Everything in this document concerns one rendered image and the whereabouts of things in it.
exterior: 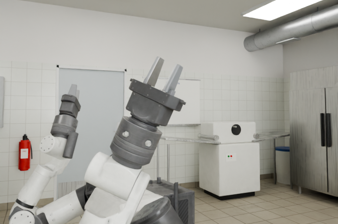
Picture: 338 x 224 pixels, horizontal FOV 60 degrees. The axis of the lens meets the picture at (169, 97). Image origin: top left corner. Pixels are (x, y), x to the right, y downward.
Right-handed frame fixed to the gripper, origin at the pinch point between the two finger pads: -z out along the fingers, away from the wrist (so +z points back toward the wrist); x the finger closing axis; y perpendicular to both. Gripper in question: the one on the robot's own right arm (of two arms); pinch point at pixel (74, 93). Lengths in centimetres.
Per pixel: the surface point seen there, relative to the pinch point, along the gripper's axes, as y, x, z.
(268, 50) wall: -238, -393, -335
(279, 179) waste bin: -275, -456, -80
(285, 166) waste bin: -278, -434, -101
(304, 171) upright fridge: -273, -352, -75
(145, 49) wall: 10, -313, -240
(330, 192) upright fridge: -293, -321, -41
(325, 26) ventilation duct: -257, -222, -260
